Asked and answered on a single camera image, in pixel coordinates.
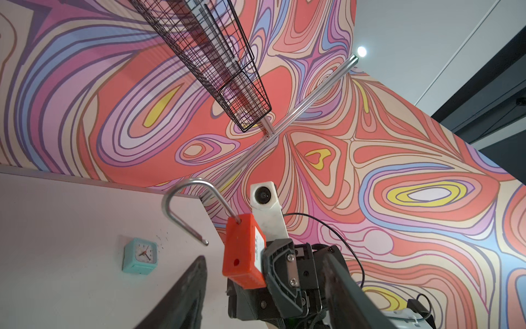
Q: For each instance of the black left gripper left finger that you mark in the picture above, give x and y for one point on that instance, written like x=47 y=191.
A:
x=183 y=304

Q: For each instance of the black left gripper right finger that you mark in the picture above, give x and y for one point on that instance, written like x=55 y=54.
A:
x=348 y=305

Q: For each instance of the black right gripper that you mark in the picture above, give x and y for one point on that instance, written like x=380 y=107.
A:
x=294 y=294

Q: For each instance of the teal small box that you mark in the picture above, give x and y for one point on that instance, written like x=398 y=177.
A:
x=140 y=257

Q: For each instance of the back black wire basket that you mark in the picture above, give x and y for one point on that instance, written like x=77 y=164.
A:
x=208 y=38

